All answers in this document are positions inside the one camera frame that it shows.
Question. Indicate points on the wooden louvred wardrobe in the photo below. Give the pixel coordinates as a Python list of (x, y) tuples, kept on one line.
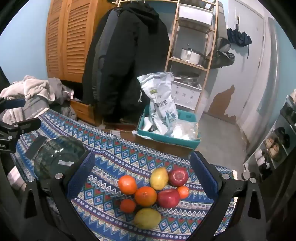
[(69, 39)]

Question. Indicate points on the yellow-green pear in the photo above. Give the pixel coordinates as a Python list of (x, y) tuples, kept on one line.
[(147, 218)]

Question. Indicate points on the grey jacket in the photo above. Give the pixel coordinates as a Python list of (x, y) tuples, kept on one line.
[(104, 58)]

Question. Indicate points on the large orange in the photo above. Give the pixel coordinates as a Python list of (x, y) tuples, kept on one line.
[(145, 196)]

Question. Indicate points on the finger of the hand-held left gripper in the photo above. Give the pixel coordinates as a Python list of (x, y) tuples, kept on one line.
[(13, 103), (25, 125)]

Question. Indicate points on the white door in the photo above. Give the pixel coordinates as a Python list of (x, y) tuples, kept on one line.
[(247, 58)]

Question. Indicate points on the dark blue umbrella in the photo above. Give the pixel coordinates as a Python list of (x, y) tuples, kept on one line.
[(239, 38)]

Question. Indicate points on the black jacket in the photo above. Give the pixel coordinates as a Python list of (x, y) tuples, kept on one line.
[(89, 76)]

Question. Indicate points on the steel steamer pot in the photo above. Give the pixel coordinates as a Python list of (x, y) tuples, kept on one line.
[(188, 79)]

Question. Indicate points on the black hooded coat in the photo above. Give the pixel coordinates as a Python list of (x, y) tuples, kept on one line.
[(136, 60)]

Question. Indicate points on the shoe rack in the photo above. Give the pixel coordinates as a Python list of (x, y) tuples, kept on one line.
[(266, 153)]

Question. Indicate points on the brown shoes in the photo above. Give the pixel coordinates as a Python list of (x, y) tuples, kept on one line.
[(272, 146)]

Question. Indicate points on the orange with stem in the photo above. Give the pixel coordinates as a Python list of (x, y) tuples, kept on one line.
[(127, 184)]

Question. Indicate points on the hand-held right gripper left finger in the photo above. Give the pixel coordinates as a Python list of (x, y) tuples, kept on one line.
[(81, 173)]

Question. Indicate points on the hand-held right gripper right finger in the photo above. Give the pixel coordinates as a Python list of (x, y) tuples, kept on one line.
[(204, 176)]

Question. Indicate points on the clear plastic bag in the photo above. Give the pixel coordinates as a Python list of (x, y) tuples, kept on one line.
[(185, 131)]

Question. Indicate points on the small tangerine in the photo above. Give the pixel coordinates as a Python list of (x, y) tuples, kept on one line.
[(127, 206), (183, 192)]

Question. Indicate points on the red apple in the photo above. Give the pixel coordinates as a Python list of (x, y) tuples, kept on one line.
[(178, 176), (168, 198)]

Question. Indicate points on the grey cloth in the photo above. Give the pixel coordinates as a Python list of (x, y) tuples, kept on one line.
[(59, 90)]

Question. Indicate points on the dark glass scalloped plate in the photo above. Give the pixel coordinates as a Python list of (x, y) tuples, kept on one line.
[(55, 153)]

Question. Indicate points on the wooden shelf rack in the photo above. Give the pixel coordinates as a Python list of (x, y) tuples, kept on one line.
[(211, 46)]

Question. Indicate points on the white patterned storage box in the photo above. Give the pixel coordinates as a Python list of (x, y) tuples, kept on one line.
[(185, 94)]

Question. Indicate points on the blue patterned tablecloth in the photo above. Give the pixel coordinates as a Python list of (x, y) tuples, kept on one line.
[(129, 157)]

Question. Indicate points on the dark hanging bag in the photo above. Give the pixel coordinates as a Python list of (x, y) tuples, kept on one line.
[(223, 54)]

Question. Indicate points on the yellow-green lemon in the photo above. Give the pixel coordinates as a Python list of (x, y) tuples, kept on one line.
[(158, 179)]

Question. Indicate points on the black shoes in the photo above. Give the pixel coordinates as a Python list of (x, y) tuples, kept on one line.
[(283, 136)]

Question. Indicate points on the cardboard box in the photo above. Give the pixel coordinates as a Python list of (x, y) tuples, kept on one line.
[(159, 148)]

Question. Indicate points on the teal plastic basket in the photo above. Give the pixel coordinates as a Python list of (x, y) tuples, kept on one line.
[(168, 140)]

